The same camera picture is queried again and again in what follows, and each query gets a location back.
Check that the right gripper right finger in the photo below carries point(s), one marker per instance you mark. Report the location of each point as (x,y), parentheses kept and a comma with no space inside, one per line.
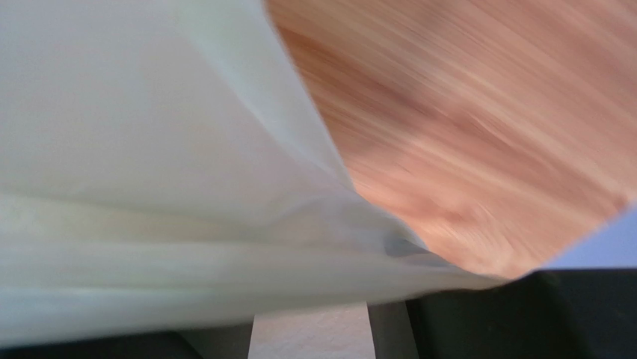
(547,314)

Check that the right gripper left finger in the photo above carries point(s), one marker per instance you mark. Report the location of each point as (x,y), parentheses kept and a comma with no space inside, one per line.
(230,341)

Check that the translucent avocado print plastic bag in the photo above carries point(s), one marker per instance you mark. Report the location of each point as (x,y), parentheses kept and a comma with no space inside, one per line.
(163,167)

